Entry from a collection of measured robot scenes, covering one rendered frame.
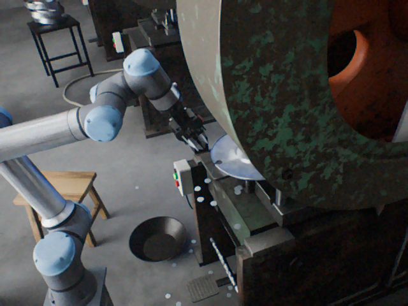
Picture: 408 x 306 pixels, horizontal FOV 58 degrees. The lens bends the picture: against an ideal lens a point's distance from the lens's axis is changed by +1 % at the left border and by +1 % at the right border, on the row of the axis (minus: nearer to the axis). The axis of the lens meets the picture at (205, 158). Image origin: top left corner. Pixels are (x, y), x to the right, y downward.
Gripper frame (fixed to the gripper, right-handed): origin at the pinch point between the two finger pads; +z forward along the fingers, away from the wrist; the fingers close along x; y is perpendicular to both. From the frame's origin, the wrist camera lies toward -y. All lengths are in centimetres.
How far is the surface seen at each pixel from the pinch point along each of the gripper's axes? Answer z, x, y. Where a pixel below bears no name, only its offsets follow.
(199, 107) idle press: 90, 20, -149
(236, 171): 11.1, 3.7, 8.0
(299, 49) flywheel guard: -41, 17, 48
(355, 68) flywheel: -25, 29, 40
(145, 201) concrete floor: 74, -46, -80
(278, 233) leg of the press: 25.9, 2.0, 24.8
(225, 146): 12.2, 6.4, -5.8
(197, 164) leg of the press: 24.0, -5.4, -20.9
